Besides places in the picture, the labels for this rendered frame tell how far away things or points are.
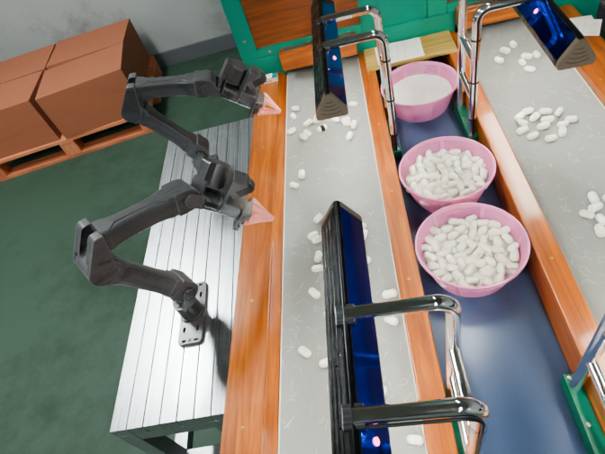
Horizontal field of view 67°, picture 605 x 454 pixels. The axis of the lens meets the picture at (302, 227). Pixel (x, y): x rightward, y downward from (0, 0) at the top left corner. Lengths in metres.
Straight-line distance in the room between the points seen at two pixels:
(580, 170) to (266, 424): 1.03
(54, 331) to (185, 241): 1.26
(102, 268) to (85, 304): 1.57
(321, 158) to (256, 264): 0.46
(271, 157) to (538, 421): 1.05
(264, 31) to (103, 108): 1.79
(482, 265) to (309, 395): 0.52
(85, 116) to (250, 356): 2.66
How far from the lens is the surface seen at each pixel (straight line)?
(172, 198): 1.09
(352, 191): 1.38
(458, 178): 1.40
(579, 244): 1.26
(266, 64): 1.98
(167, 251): 1.56
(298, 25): 1.91
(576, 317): 1.12
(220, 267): 1.43
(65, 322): 2.65
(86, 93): 3.42
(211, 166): 1.13
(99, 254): 1.05
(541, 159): 1.45
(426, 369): 1.03
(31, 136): 3.72
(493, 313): 1.20
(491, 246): 1.22
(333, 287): 0.75
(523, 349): 1.16
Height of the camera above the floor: 1.71
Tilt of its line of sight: 47 degrees down
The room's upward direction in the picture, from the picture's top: 21 degrees counter-clockwise
